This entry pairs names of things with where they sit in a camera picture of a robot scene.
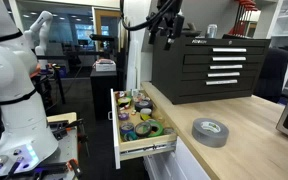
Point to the white squeeze bottle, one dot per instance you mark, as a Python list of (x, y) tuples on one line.
[(180, 12)]

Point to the gray duct tape roll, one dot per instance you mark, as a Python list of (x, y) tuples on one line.
[(210, 132)]

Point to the black metal tool chest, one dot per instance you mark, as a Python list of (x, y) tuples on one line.
[(214, 66)]

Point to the black tape roll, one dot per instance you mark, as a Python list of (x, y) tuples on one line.
[(143, 105)]

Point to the black office chair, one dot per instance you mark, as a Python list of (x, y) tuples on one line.
[(272, 75)]

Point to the orange black clamp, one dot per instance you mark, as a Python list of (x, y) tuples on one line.
[(74, 166)]

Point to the wooden drawer with white front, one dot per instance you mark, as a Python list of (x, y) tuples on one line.
[(140, 141)]

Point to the black dish on chest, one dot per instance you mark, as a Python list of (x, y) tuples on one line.
[(192, 31)]

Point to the silver metal can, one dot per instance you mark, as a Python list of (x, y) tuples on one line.
[(211, 31)]

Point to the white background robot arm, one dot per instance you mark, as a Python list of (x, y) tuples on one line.
[(40, 31)]

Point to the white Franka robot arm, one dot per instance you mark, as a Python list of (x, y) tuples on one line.
[(14, 83)]

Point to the black pedestal cabinet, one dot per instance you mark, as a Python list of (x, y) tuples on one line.
[(104, 91)]

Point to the purple tape roll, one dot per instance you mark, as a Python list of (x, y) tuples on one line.
[(123, 116)]

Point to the white base cabinet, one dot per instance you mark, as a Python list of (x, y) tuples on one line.
[(174, 163)]

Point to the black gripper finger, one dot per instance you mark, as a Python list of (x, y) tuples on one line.
[(168, 42), (152, 37)]

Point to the blue silver tape roll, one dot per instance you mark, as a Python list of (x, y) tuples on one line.
[(126, 127)]

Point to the red bar clamps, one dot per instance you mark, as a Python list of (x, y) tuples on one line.
[(245, 16)]

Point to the robot mounting table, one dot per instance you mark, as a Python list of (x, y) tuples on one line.
[(64, 146)]

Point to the white box with red lid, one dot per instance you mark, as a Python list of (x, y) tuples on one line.
[(105, 65)]

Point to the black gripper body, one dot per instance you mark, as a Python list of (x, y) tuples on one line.
[(165, 15)]

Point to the dark olive tape roll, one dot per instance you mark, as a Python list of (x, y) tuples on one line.
[(143, 129)]

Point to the teal tape roll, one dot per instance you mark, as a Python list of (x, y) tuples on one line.
[(130, 136)]

